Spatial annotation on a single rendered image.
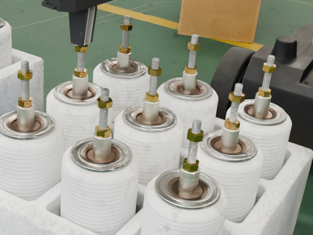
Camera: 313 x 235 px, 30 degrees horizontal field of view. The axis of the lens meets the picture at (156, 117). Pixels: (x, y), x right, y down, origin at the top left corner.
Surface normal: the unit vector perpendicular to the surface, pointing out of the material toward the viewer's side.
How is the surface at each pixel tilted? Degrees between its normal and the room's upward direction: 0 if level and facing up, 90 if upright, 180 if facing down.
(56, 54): 0
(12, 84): 90
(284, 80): 45
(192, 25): 89
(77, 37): 90
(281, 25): 0
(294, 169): 0
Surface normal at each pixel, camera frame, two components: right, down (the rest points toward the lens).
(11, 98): 0.87, 0.30
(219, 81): -0.36, -0.20
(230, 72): -0.18, -0.47
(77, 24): -0.56, 0.35
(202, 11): -0.10, 0.44
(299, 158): 0.09, -0.88
